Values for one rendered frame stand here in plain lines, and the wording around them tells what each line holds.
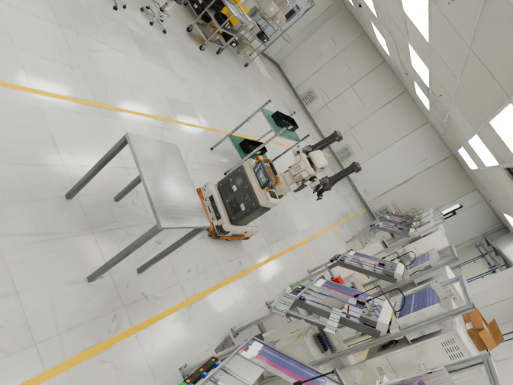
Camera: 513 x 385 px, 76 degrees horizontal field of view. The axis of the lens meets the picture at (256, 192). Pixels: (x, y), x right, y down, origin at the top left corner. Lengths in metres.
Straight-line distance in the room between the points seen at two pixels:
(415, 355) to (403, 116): 9.39
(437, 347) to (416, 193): 8.85
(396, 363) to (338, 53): 10.75
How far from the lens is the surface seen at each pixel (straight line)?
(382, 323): 2.88
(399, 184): 11.46
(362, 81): 12.02
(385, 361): 2.97
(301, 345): 3.13
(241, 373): 2.06
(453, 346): 2.88
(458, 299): 4.28
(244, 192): 3.45
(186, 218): 2.20
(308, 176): 3.51
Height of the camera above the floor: 2.12
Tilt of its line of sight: 25 degrees down
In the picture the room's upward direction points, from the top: 55 degrees clockwise
